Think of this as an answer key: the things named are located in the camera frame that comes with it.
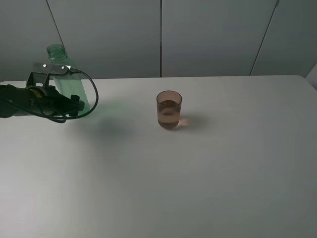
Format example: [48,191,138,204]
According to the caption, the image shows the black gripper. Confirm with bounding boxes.
[26,72,85,116]

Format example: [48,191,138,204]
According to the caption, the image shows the green transparent plastic bottle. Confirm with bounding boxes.
[47,44,90,115]

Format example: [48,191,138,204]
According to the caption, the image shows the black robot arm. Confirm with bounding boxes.
[0,72,85,120]

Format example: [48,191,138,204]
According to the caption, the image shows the pink translucent plastic cup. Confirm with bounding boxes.
[156,90,182,130]

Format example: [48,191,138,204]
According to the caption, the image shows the black camera cable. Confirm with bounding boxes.
[0,69,99,124]

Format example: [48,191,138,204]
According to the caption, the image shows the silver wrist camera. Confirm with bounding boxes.
[31,62,71,76]

